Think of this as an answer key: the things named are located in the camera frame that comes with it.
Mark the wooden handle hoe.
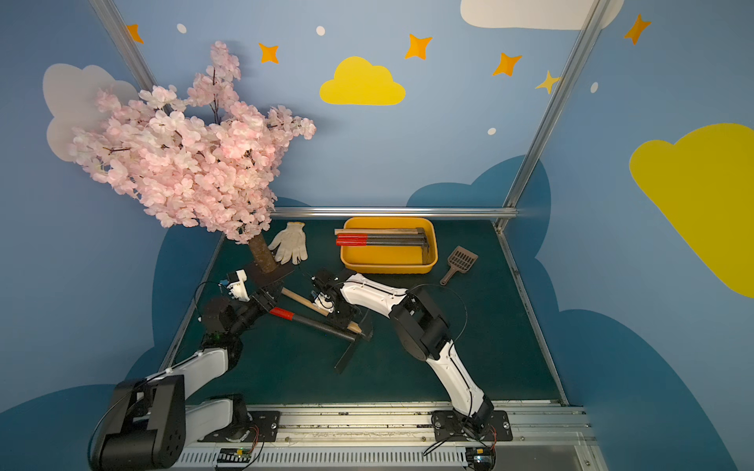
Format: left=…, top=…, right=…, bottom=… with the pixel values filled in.
left=335, top=228, right=429, bottom=259
left=281, top=288, right=373, bottom=341

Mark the red grip rake front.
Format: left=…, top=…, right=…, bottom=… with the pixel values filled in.
left=268, top=305, right=361, bottom=376

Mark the red grip rake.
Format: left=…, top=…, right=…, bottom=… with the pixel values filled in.
left=336, top=233, right=430, bottom=259
left=336, top=239, right=431, bottom=265
left=268, top=305, right=361, bottom=376

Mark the red grip rake back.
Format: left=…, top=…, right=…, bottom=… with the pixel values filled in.
left=336, top=233, right=430, bottom=259

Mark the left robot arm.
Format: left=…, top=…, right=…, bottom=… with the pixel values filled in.
left=86, top=290, right=280, bottom=470

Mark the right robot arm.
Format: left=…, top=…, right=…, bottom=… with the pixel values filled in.
left=311, top=270, right=494, bottom=434

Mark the yellow plastic storage box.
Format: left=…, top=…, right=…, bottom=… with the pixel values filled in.
left=341, top=217, right=438, bottom=275

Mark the white work glove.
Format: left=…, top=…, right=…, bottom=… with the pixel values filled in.
left=268, top=222, right=308, bottom=265

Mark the brown slotted plastic scoop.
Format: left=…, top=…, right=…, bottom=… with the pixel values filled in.
left=440, top=246, right=478, bottom=287

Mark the pink cherry blossom tree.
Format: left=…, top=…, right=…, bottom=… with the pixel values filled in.
left=69, top=41, right=316, bottom=264

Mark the left small circuit board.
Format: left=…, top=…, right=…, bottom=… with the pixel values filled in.
left=214, top=447, right=254, bottom=470

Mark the small circuit board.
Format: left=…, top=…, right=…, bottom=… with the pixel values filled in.
left=214, top=447, right=254, bottom=470
left=465, top=447, right=496, bottom=471

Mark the right small circuit board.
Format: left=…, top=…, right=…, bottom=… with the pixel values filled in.
left=465, top=447, right=496, bottom=471

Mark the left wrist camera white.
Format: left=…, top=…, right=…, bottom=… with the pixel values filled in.
left=220, top=270, right=251, bottom=302

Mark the horizontal aluminium frame bar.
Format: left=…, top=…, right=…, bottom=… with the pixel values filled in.
left=272, top=206, right=518, bottom=220

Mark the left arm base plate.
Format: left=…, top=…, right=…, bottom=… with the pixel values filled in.
left=199, top=410, right=281, bottom=445

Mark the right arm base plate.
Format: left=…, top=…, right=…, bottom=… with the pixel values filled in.
left=430, top=409, right=514, bottom=443

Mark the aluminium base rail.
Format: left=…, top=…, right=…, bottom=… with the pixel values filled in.
left=159, top=402, right=607, bottom=470

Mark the right aluminium frame post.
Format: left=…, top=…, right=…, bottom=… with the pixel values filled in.
left=495, top=0, right=622, bottom=236

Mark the aluminium frame post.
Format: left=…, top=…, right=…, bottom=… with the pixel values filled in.
left=90, top=0, right=156, bottom=89
left=495, top=0, right=622, bottom=236

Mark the left aluminium frame post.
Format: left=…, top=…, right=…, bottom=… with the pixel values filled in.
left=90, top=0, right=156, bottom=89

